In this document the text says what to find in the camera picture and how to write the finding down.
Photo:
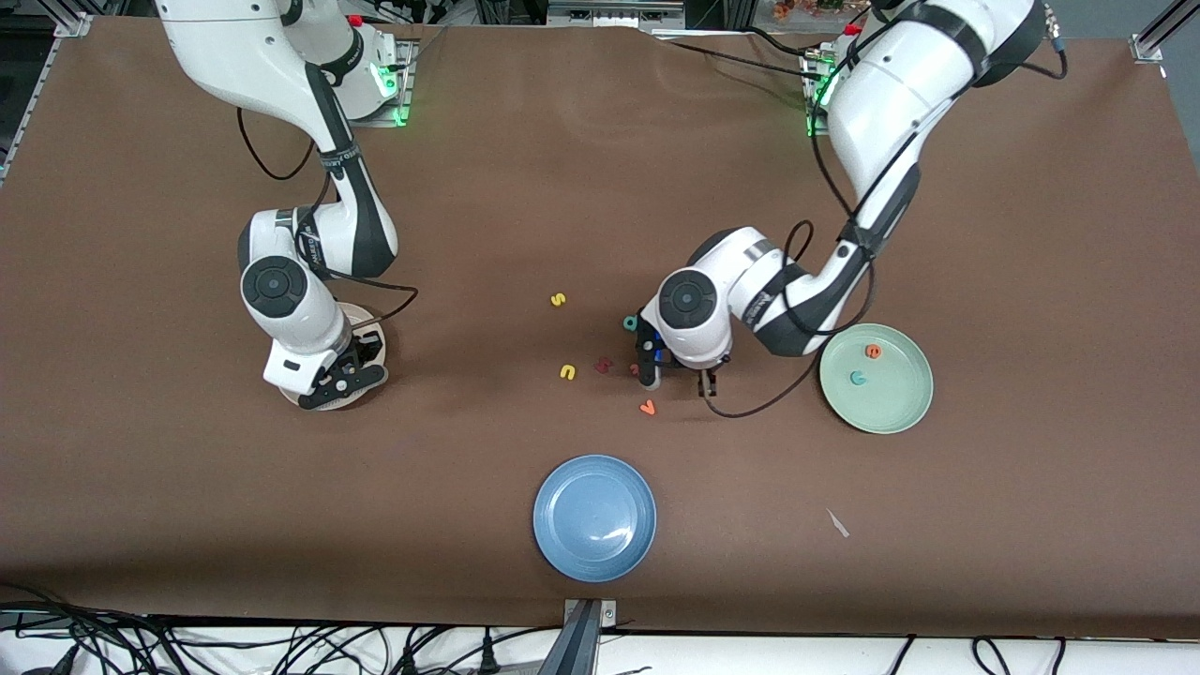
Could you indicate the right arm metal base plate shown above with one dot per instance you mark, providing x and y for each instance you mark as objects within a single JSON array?
[{"x": 398, "y": 117}]

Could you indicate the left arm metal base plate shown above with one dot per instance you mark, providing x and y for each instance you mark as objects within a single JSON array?
[{"x": 812, "y": 131}]

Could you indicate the black power plug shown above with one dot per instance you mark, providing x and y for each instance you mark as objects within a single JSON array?
[
  {"x": 488, "y": 656},
  {"x": 410, "y": 661}
]

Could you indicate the orange decoration cluster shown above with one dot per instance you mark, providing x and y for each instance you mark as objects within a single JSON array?
[{"x": 806, "y": 7}]

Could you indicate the green plate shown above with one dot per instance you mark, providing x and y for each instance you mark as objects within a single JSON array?
[{"x": 891, "y": 398}]

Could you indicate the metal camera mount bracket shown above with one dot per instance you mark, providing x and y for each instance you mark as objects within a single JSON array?
[{"x": 581, "y": 637}]

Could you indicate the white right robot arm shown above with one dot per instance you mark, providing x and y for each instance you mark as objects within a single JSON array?
[{"x": 281, "y": 291}]

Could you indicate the small white paper scrap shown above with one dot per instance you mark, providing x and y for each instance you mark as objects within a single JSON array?
[{"x": 837, "y": 523}]

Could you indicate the aluminium frame profile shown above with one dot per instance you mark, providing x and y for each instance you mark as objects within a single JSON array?
[
  {"x": 47, "y": 89},
  {"x": 1148, "y": 42}
]

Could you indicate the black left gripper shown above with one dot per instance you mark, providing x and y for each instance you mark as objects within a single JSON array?
[{"x": 708, "y": 380}]

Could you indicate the brown table cover mat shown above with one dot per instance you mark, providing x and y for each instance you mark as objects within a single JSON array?
[{"x": 600, "y": 187}]

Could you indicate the beige brown plate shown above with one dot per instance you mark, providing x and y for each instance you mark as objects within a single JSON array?
[{"x": 361, "y": 319}]

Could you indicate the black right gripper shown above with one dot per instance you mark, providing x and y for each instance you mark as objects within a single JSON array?
[{"x": 362, "y": 346}]

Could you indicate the blue plate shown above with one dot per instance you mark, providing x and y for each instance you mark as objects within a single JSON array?
[{"x": 594, "y": 517}]

